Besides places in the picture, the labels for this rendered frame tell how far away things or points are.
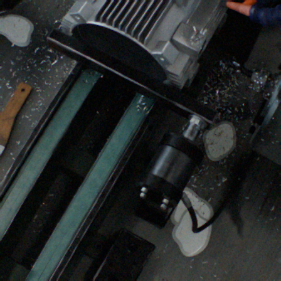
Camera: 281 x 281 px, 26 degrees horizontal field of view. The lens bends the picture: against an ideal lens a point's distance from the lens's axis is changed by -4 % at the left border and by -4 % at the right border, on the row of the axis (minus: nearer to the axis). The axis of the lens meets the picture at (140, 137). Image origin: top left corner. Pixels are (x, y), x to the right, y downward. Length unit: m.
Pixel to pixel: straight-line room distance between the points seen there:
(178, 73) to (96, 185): 0.21
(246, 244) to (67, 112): 0.36
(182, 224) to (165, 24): 0.35
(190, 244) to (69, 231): 0.22
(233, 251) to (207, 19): 0.39
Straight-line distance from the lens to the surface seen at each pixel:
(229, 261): 1.01
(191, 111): 0.82
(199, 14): 0.84
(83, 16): 0.81
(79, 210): 0.89
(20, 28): 1.14
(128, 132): 0.92
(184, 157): 0.79
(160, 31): 0.80
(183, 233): 1.01
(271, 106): 0.76
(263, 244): 1.03
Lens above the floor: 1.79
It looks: 71 degrees down
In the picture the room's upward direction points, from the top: 8 degrees clockwise
